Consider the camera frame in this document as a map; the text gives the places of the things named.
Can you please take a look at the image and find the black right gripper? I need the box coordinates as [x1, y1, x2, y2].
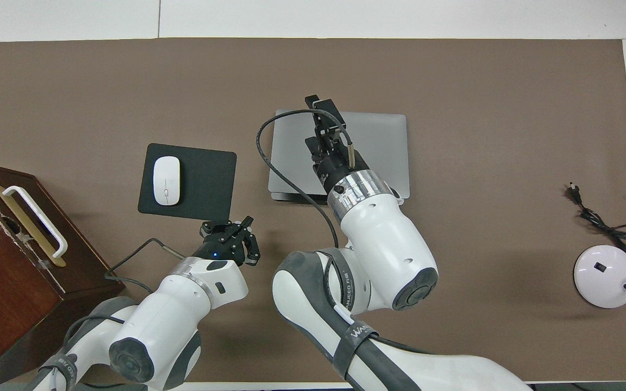
[305, 95, 369, 192]

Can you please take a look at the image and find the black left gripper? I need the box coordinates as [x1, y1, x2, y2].
[192, 216, 262, 267]

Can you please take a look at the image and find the silver laptop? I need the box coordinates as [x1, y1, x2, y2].
[268, 109, 410, 204]

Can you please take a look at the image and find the black mouse pad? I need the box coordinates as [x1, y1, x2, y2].
[137, 143, 237, 221]

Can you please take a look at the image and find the white computer mouse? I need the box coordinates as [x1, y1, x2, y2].
[153, 156, 181, 206]

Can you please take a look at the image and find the brown table mat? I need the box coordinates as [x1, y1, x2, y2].
[0, 38, 626, 383]

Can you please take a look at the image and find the dark brown wooden box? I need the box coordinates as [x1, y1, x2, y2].
[0, 159, 125, 387]

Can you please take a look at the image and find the white desk lamp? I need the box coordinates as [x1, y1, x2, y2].
[573, 209, 626, 309]

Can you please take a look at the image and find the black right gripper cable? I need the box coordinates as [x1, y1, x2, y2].
[256, 109, 355, 248]

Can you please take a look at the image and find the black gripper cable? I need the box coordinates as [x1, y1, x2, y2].
[105, 237, 186, 294]
[256, 109, 355, 248]

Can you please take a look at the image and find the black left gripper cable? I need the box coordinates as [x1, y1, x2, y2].
[105, 237, 186, 294]

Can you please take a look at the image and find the brass handle plate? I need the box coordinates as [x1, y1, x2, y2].
[0, 185, 67, 268]

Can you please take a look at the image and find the white box handle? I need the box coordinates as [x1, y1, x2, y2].
[2, 186, 68, 258]

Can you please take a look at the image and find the black lamp power cable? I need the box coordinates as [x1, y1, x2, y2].
[568, 183, 626, 257]

